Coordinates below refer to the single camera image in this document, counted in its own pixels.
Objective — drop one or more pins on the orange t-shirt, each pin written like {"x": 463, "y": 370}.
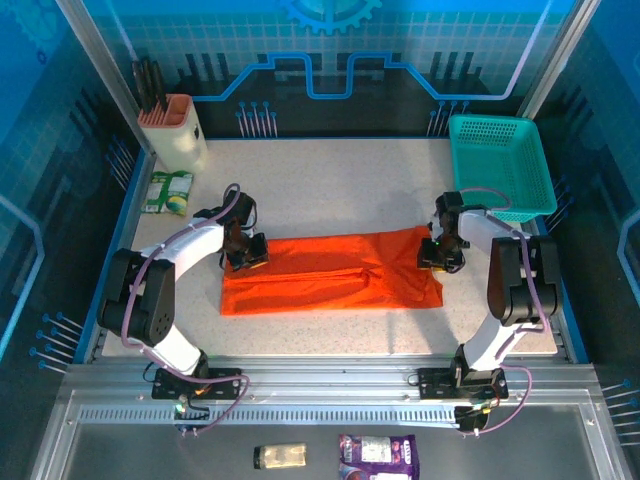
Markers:
{"x": 325, "y": 280}

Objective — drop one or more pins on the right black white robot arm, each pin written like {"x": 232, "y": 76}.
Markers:
{"x": 505, "y": 280}

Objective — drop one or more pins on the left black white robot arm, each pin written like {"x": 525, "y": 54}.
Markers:
{"x": 160, "y": 310}

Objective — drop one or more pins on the arm base connector board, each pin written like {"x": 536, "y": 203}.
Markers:
{"x": 475, "y": 415}
{"x": 187, "y": 412}

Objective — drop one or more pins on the green snack packet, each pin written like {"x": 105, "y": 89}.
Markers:
{"x": 167, "y": 192}

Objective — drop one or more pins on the teal plastic basket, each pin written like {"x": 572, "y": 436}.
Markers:
{"x": 500, "y": 165}

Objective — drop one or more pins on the cream knife block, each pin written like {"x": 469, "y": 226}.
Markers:
{"x": 175, "y": 142}

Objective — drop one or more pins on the small yellowish bottle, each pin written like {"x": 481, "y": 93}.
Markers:
{"x": 280, "y": 456}

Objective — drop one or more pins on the purple snack packet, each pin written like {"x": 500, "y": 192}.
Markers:
{"x": 377, "y": 457}

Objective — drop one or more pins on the aluminium frame beam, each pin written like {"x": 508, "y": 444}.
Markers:
{"x": 325, "y": 385}

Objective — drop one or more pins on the aluminium frame post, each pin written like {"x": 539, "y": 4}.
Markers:
{"x": 100, "y": 65}
{"x": 560, "y": 60}

